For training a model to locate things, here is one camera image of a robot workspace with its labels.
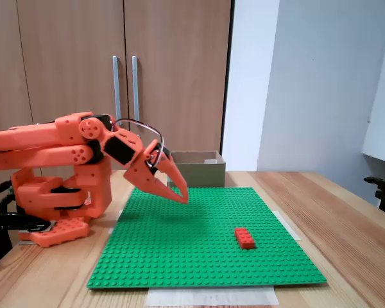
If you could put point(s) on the red lego block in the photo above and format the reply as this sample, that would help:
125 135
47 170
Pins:
244 238

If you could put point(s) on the translucent tape strip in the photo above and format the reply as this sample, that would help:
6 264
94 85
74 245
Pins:
290 226
119 215

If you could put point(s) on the white board panel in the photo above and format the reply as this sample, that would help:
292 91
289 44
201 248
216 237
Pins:
383 96

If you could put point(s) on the black table clamp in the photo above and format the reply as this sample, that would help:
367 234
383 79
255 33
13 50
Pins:
0 221

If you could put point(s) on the translucent tape sheet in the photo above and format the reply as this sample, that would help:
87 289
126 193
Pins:
211 296

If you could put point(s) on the wooden cabinet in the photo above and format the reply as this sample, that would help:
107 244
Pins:
67 48

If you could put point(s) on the green lego baseplate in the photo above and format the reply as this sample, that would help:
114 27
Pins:
195 244

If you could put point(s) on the cardboard box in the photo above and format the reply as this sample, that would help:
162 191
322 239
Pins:
202 173

